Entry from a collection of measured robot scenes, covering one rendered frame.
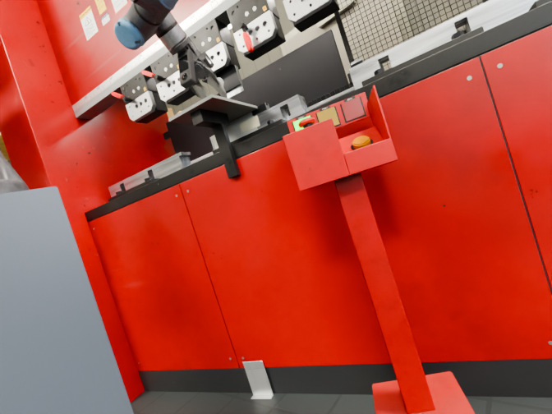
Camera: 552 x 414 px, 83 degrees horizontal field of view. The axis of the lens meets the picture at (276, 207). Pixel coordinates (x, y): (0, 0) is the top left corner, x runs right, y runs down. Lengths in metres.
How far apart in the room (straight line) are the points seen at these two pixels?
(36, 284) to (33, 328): 0.05
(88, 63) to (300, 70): 0.99
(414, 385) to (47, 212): 0.77
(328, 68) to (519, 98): 0.95
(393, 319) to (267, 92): 1.32
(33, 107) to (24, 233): 1.30
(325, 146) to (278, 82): 1.11
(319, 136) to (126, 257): 1.09
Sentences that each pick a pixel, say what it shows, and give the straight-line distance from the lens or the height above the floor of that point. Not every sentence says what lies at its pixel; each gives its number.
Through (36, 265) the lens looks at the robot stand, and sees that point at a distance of 0.52.
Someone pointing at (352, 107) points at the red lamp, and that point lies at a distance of 0.81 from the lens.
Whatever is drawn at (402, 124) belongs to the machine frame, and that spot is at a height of 0.74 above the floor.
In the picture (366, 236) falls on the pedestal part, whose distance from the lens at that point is 0.70.
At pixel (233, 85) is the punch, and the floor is 1.11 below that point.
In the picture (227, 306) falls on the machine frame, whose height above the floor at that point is 0.34.
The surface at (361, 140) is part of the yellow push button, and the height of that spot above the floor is 0.72.
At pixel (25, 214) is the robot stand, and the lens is 0.53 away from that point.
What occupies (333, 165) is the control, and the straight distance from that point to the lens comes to 0.64.
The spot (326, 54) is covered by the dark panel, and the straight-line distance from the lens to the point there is 1.66.
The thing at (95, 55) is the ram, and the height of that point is 1.52.
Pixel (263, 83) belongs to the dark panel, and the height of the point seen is 1.27.
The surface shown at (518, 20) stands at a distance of 0.93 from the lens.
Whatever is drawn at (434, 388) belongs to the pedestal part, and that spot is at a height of 0.12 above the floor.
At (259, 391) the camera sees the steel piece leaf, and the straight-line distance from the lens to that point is 1.32.
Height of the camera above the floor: 0.66
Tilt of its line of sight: 1 degrees down
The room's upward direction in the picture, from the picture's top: 18 degrees counter-clockwise
